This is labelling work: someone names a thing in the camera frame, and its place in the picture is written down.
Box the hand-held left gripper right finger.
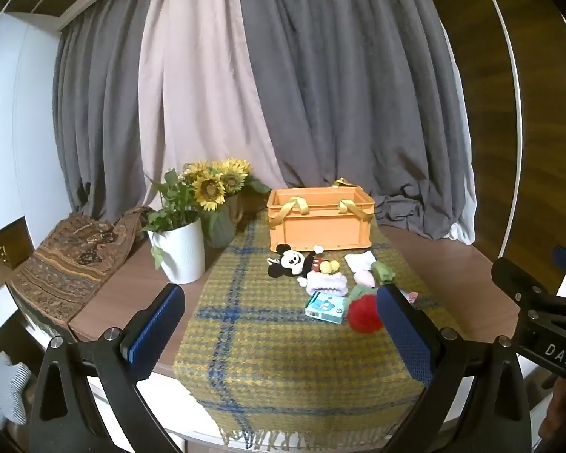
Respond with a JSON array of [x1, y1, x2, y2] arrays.
[[376, 283, 532, 453]]

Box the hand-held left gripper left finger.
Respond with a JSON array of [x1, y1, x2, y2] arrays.
[[28, 283, 187, 453]]

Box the orange plastic crate yellow handles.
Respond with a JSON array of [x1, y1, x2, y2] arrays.
[[266, 178, 375, 252]]

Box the black white mouse plush toy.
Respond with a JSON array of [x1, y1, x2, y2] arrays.
[[266, 244, 343, 280]]

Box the red knitted strawberry toy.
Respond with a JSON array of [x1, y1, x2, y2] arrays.
[[346, 284, 386, 334]]

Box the green plush toy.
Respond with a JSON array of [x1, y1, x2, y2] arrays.
[[370, 262, 397, 285]]

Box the white sheer curtain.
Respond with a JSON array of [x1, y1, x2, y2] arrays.
[[447, 57, 478, 246]]

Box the green plant in white pot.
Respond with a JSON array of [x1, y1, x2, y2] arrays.
[[141, 168, 206, 285]]

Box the teal tissue pack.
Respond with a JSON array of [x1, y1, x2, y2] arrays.
[[305, 290, 350, 325]]

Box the white folded cloth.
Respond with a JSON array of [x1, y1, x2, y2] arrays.
[[343, 251, 377, 273]]

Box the white pink fluffy headband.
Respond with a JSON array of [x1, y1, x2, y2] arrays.
[[297, 271, 350, 296]]

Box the brown paisley cloth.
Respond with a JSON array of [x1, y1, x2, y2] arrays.
[[7, 206, 154, 330]]

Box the yellow blue plaid blanket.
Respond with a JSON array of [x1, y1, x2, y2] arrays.
[[174, 212, 464, 449]]

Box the sunflower bouquet in grey vase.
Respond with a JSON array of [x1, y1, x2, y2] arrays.
[[181, 158, 272, 249]]

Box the striped star cushion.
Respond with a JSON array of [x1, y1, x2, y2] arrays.
[[0, 353, 32, 430]]

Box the white vertical strip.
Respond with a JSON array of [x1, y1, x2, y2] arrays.
[[474, 0, 525, 263]]

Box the grey curtain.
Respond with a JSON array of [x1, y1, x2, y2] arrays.
[[235, 0, 475, 242], [52, 7, 173, 220]]

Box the white wardrobe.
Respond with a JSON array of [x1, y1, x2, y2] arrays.
[[0, 12, 76, 237]]

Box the pale pink curtain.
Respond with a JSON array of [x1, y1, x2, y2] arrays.
[[138, 0, 291, 206]]

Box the wooden cabinet with brass handle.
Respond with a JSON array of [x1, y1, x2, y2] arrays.
[[0, 230, 37, 275]]

